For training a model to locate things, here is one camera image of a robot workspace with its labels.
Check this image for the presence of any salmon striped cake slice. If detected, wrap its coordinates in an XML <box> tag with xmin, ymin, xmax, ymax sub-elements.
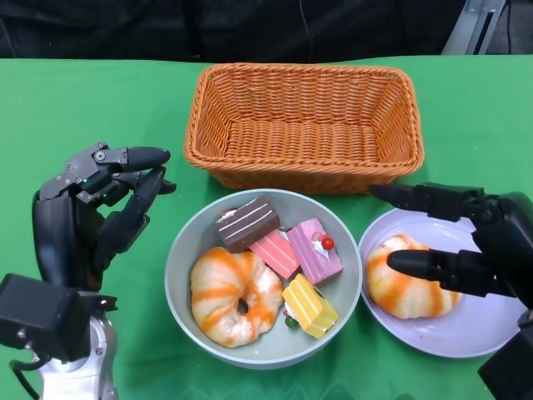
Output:
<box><xmin>248</xmin><ymin>227</ymin><xmax>301</xmax><ymax>281</ymax></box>

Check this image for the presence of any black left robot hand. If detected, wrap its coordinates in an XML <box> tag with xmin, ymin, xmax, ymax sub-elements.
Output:
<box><xmin>32</xmin><ymin>141</ymin><xmax>177</xmax><ymax>293</ymax></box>

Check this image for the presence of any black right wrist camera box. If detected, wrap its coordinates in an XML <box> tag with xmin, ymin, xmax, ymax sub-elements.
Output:
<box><xmin>477</xmin><ymin>310</ymin><xmax>533</xmax><ymax>400</ymax></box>

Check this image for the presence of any pale green bowl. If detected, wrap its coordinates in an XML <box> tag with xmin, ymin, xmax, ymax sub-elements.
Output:
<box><xmin>164</xmin><ymin>188</ymin><xmax>361</xmax><ymax>371</ymax></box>

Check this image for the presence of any black backdrop cloth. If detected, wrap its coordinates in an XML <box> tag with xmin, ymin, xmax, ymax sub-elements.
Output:
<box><xmin>0</xmin><ymin>0</ymin><xmax>533</xmax><ymax>63</ymax></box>

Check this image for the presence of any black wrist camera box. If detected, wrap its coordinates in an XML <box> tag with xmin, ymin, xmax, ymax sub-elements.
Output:
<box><xmin>0</xmin><ymin>272</ymin><xmax>117</xmax><ymax>363</ymax></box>
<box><xmin>477</xmin><ymin>310</ymin><xmax>533</xmax><ymax>400</ymax></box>

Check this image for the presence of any orange striped bread roll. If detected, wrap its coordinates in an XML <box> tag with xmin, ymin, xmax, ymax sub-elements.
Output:
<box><xmin>365</xmin><ymin>233</ymin><xmax>463</xmax><ymax>320</ymax></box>

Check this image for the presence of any thin black background cable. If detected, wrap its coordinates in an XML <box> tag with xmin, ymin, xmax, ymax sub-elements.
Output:
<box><xmin>505</xmin><ymin>0</ymin><xmax>516</xmax><ymax>55</ymax></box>

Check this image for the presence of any orange wicker basket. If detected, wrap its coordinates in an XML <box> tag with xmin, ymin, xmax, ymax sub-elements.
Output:
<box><xmin>182</xmin><ymin>62</ymin><xmax>426</xmax><ymax>196</ymax></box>

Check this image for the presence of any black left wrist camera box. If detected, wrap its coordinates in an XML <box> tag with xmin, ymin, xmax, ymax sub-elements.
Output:
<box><xmin>0</xmin><ymin>272</ymin><xmax>117</xmax><ymax>363</ymax></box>

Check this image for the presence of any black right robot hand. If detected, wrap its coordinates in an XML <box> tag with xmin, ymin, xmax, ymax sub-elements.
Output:
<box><xmin>369</xmin><ymin>182</ymin><xmax>533</xmax><ymax>312</ymax></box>

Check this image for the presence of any pink cake slice with cherry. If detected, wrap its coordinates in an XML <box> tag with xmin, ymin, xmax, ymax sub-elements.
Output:
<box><xmin>286</xmin><ymin>217</ymin><xmax>345</xmax><ymax>287</ymax></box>

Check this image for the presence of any orange striped ring bread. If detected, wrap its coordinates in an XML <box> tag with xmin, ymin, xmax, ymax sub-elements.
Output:
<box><xmin>190</xmin><ymin>246</ymin><xmax>284</xmax><ymax>348</ymax></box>

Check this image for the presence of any white round plate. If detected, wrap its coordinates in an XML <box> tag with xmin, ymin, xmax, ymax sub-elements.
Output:
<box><xmin>357</xmin><ymin>207</ymin><xmax>533</xmax><ymax>358</ymax></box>

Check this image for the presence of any yellow cake slice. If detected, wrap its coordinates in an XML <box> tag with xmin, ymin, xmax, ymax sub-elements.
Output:
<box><xmin>281</xmin><ymin>273</ymin><xmax>341</xmax><ymax>339</ymax></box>

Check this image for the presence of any green tablecloth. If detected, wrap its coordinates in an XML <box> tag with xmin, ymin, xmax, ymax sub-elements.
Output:
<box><xmin>0</xmin><ymin>56</ymin><xmax>533</xmax><ymax>400</ymax></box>

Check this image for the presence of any black left wrist camera cable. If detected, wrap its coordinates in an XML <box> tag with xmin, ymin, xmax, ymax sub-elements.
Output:
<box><xmin>7</xmin><ymin>360</ymin><xmax>42</xmax><ymax>400</ymax></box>

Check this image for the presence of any grey metal frame stand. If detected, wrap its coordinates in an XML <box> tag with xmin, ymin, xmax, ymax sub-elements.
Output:
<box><xmin>441</xmin><ymin>0</ymin><xmax>507</xmax><ymax>55</ymax></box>

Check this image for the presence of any thin hanging cable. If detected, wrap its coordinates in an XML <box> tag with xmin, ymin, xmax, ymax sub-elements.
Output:
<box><xmin>297</xmin><ymin>0</ymin><xmax>314</xmax><ymax>63</ymax></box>

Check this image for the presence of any brown chocolate cake slice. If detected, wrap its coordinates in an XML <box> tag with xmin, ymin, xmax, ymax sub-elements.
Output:
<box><xmin>215</xmin><ymin>196</ymin><xmax>281</xmax><ymax>254</ymax></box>

